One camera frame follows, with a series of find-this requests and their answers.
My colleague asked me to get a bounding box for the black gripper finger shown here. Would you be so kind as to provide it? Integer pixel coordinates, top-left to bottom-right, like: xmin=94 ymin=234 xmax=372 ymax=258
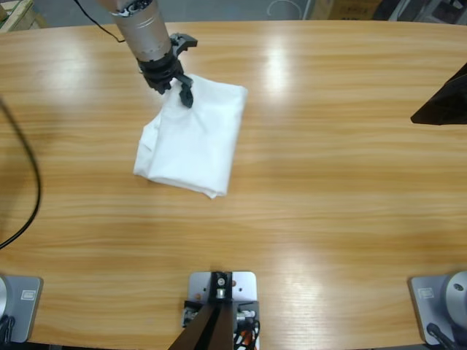
xmin=409 ymin=61 xmax=467 ymax=127

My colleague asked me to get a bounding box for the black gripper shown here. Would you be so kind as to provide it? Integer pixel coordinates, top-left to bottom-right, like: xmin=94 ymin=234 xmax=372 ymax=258
xmin=136 ymin=50 xmax=195 ymax=110

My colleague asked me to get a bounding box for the white t-shirt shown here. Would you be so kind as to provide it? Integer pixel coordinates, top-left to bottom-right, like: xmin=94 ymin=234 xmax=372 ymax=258
xmin=132 ymin=72 xmax=250 ymax=200

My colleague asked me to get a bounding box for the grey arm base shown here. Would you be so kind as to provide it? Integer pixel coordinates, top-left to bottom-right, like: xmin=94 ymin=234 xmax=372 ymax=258
xmin=0 ymin=275 xmax=44 ymax=343
xmin=407 ymin=270 xmax=467 ymax=346

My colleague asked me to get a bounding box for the grey metal equipment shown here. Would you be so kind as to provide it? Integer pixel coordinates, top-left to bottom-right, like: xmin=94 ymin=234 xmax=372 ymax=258
xmin=375 ymin=0 xmax=467 ymax=26

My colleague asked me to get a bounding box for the cardboard box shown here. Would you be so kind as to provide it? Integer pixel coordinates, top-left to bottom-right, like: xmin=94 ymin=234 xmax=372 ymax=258
xmin=312 ymin=0 xmax=384 ymax=19

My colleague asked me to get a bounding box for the wooden crate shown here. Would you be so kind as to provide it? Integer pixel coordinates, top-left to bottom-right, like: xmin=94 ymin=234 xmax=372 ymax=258
xmin=0 ymin=0 xmax=48 ymax=34

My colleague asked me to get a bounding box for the small electronics module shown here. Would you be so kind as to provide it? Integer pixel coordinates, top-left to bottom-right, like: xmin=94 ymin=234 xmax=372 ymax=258
xmin=235 ymin=301 xmax=260 ymax=325
xmin=182 ymin=299 xmax=201 ymax=327

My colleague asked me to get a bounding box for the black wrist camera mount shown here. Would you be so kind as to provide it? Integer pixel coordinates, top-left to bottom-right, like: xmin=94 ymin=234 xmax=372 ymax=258
xmin=169 ymin=32 xmax=199 ymax=59

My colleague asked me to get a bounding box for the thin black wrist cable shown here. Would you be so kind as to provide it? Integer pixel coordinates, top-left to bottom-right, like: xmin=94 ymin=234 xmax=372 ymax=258
xmin=74 ymin=0 xmax=127 ymax=44

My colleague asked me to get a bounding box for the white hose loop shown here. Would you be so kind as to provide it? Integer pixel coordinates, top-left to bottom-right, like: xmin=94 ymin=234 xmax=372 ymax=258
xmin=267 ymin=0 xmax=304 ymax=18

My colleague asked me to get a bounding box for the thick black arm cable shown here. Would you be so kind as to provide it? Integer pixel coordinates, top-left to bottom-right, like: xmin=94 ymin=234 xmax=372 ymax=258
xmin=0 ymin=96 xmax=44 ymax=249

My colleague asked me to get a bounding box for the white mount plate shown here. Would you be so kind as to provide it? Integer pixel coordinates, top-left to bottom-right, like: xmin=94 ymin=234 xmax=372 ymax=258
xmin=188 ymin=271 xmax=260 ymax=350

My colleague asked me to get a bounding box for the black base cable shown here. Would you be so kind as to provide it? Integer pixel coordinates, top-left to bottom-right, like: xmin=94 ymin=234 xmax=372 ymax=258
xmin=426 ymin=322 xmax=457 ymax=347
xmin=0 ymin=315 xmax=16 ymax=343

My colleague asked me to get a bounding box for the dark camera post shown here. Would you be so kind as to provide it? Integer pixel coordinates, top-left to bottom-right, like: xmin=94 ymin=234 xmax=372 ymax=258
xmin=169 ymin=271 xmax=234 ymax=350

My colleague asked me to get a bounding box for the orange and black cable bundle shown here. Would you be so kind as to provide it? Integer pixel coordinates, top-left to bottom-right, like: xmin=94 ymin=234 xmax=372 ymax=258
xmin=233 ymin=319 xmax=262 ymax=350

